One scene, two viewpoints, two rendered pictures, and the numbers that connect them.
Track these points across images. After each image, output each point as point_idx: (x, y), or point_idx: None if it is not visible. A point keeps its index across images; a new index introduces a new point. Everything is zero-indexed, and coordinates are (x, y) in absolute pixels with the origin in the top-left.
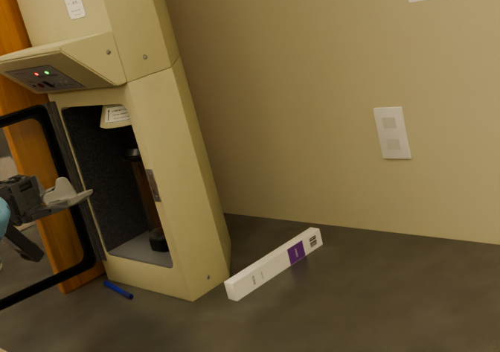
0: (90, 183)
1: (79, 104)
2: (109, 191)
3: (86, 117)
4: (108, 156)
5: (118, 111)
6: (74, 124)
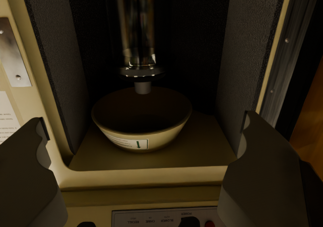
0: (263, 33)
1: (181, 169)
2: None
3: (229, 121)
4: (234, 55)
5: (121, 143)
6: (238, 132)
